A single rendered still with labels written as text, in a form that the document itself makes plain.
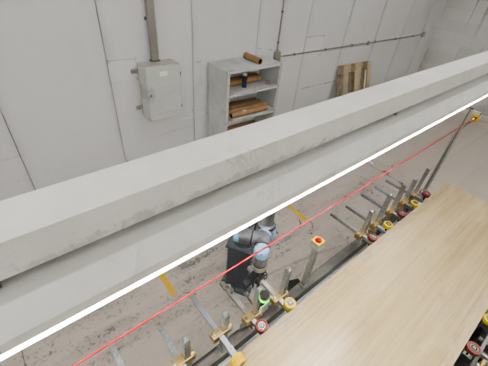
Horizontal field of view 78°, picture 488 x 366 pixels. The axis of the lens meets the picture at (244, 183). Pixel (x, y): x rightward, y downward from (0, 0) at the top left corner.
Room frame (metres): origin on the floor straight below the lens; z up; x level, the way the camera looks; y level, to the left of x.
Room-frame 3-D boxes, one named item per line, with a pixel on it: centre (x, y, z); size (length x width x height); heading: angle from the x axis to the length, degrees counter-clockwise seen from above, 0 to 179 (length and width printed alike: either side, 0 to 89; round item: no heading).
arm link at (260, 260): (1.14, -0.14, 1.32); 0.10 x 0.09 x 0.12; 173
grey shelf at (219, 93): (4.02, 0.13, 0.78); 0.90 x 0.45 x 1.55; 132
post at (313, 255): (1.39, -0.53, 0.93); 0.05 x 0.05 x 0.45; 43
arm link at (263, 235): (1.25, -0.14, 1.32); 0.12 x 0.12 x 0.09; 83
